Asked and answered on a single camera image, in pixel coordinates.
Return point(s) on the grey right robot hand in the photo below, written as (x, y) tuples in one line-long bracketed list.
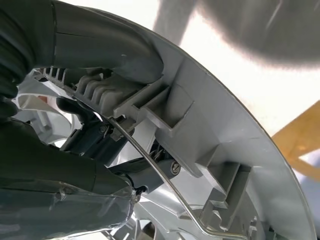
[(87, 43)]

